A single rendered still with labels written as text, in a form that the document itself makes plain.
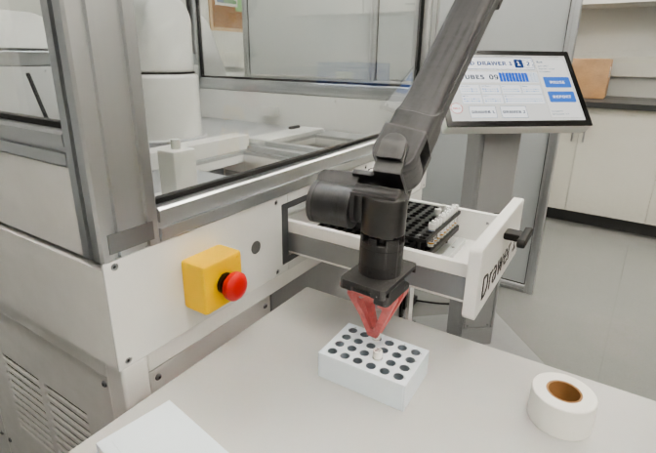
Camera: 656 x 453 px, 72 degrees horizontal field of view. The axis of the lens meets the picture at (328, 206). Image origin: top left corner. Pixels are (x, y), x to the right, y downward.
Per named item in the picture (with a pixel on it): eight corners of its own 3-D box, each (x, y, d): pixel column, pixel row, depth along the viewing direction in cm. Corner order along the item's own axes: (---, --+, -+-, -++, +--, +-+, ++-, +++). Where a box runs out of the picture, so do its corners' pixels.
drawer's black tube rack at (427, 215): (457, 242, 87) (461, 210, 85) (423, 277, 73) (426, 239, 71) (355, 220, 98) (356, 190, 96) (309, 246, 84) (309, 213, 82)
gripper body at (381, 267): (338, 290, 58) (340, 236, 56) (374, 263, 67) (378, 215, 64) (383, 306, 55) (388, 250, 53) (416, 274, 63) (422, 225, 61)
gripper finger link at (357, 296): (343, 336, 63) (346, 274, 60) (367, 312, 69) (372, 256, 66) (388, 353, 59) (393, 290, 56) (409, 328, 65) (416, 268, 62)
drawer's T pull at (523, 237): (532, 234, 74) (533, 226, 74) (523, 250, 68) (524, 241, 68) (509, 230, 76) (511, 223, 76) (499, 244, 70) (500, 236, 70)
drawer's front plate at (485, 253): (515, 252, 87) (524, 197, 84) (472, 322, 64) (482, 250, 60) (506, 250, 88) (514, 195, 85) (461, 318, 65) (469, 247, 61)
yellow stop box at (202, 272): (247, 296, 66) (244, 250, 64) (210, 318, 60) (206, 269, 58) (222, 286, 69) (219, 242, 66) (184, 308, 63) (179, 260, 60)
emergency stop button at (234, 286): (251, 295, 63) (250, 268, 62) (230, 308, 60) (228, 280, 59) (234, 289, 65) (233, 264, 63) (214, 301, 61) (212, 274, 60)
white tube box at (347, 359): (427, 373, 62) (429, 350, 61) (403, 412, 55) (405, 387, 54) (348, 344, 68) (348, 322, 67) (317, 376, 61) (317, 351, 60)
